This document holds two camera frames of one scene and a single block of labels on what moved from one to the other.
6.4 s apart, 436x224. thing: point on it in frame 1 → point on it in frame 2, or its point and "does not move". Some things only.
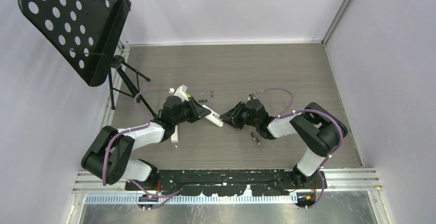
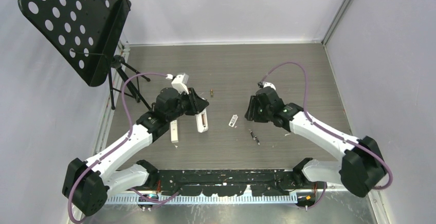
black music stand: x=84 y=19 does not move
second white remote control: x=174 y=137 does not move
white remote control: x=214 y=117 → x=202 y=121
